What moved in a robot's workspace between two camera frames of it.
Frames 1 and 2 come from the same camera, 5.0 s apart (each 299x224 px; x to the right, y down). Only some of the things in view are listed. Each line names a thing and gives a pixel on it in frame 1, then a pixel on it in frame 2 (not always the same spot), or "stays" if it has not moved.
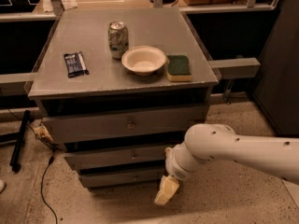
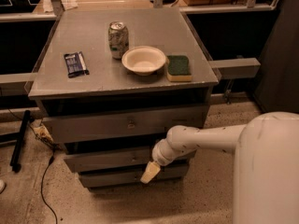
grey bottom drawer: x=91 y=180 stays
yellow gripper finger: x=168 y=187 to x=151 y=170
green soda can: x=118 y=35 stays
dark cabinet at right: x=277 y=91 stays
